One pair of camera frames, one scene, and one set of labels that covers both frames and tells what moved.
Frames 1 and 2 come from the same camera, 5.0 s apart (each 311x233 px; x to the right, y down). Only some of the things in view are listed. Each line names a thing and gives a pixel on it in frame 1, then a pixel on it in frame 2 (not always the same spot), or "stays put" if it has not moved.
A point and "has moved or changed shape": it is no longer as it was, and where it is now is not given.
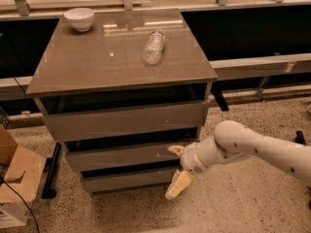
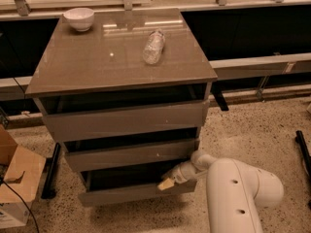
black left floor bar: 51,176 stays put
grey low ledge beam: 17,88 stays put
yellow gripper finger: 180,182 → 166,184
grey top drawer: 74,124 stays put
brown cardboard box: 20,173 stays put
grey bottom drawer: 94,184 has moved or changed shape
